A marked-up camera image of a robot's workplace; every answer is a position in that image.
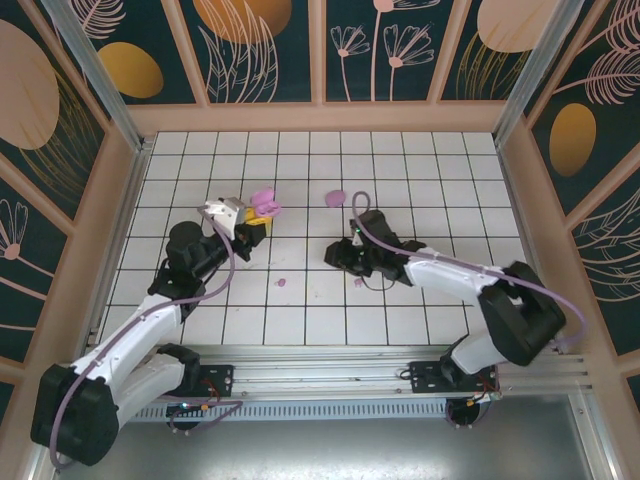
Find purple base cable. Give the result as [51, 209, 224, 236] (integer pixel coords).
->
[168, 396, 245, 434]

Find long aluminium base rail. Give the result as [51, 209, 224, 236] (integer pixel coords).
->
[47, 343, 594, 401]

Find grey metal sheet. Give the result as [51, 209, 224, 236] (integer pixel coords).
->
[29, 394, 621, 480]

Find pink earbud charging case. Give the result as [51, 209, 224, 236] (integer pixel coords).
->
[249, 186, 284, 218]

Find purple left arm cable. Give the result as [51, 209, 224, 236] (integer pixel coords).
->
[49, 204, 237, 471]

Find aluminium side rail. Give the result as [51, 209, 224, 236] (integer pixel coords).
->
[87, 139, 151, 351]
[494, 137, 569, 354]

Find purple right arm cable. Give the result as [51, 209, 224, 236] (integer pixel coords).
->
[351, 191, 586, 354]

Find aluminium frame post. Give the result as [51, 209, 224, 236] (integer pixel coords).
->
[492, 0, 601, 146]
[40, 0, 151, 154]

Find grey slotted cable duct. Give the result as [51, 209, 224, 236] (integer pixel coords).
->
[124, 397, 454, 424]

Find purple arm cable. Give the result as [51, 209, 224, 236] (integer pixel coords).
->
[351, 191, 586, 354]
[49, 204, 237, 471]

